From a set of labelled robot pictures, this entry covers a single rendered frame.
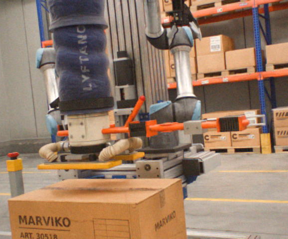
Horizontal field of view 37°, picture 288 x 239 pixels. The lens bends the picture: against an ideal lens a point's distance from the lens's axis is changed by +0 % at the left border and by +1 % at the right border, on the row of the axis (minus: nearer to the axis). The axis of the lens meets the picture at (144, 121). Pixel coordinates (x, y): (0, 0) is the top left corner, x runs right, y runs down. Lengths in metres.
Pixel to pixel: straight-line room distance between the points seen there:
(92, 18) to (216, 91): 8.84
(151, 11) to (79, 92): 0.67
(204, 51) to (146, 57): 6.79
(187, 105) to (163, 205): 0.68
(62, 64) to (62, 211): 0.56
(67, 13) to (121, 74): 0.76
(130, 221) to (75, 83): 0.56
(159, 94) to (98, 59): 0.88
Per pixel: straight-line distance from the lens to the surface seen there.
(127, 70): 2.38
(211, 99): 10.49
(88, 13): 1.71
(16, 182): 2.77
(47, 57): 2.57
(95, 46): 1.70
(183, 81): 2.23
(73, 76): 1.68
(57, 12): 1.73
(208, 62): 9.12
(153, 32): 2.26
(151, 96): 2.42
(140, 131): 1.61
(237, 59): 8.94
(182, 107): 2.17
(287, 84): 10.03
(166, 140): 2.17
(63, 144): 1.85
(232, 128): 1.48
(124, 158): 1.76
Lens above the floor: 1.29
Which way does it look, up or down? 3 degrees down
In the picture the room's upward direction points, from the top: 6 degrees counter-clockwise
